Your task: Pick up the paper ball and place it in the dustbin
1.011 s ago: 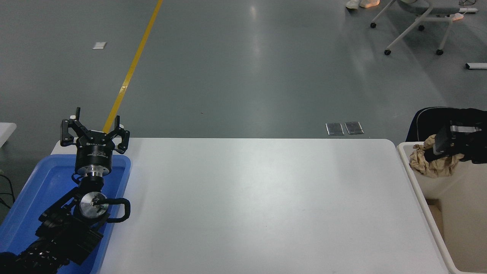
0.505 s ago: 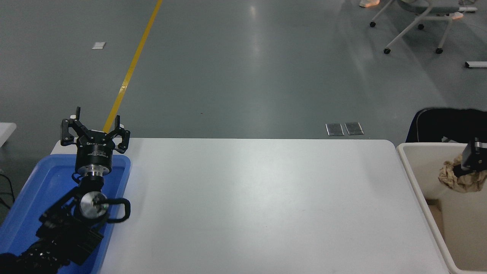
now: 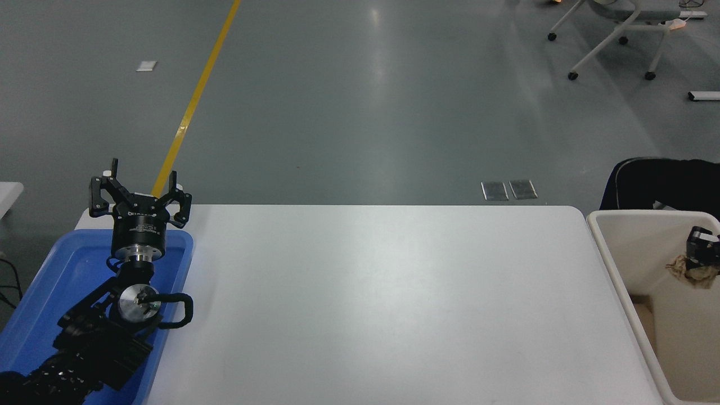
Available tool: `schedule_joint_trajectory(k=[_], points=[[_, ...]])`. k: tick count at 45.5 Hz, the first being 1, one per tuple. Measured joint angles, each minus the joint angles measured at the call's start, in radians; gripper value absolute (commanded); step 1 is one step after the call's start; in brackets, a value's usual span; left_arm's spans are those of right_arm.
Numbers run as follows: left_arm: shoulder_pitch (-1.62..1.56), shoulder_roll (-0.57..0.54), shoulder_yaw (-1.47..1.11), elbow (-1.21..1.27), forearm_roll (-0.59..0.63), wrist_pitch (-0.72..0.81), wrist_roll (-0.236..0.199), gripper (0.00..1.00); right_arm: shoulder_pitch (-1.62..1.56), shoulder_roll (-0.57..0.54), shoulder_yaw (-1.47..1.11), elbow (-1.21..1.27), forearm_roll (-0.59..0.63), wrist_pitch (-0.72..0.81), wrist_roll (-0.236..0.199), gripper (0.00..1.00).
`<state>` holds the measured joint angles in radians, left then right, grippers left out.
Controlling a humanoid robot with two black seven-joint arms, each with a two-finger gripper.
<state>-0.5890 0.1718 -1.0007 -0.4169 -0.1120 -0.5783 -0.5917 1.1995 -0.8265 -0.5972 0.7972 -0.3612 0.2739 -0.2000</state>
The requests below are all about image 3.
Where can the white power strip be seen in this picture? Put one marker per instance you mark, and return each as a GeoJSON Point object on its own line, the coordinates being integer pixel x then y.
{"type": "Point", "coordinates": [692, 14]}

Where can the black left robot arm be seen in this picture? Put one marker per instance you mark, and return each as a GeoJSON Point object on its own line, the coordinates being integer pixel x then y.
{"type": "Point", "coordinates": [95, 337]}

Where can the tan paper ball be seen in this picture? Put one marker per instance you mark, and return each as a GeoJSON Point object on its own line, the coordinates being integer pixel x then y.
{"type": "Point", "coordinates": [689, 273]}

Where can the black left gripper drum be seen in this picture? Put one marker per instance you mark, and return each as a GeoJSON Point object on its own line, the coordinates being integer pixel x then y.
{"type": "Point", "coordinates": [139, 235]}

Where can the small white side table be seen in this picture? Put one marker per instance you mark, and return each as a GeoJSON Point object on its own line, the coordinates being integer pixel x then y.
{"type": "Point", "coordinates": [8, 194]}

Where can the large pale plastic bin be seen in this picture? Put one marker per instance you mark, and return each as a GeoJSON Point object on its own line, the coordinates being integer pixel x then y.
{"type": "Point", "coordinates": [647, 253]}

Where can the blue plastic tray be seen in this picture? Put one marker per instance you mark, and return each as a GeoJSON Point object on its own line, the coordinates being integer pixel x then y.
{"type": "Point", "coordinates": [67, 270]}

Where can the white flat bar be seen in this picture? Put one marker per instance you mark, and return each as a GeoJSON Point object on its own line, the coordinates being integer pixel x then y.
{"type": "Point", "coordinates": [704, 96]}

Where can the metal floor plate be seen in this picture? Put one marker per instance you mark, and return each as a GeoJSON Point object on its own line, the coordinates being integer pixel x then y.
{"type": "Point", "coordinates": [494, 190]}
{"type": "Point", "coordinates": [523, 189]}

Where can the white office chair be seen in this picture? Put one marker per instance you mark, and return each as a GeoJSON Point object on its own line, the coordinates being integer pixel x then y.
{"type": "Point", "coordinates": [616, 31]}

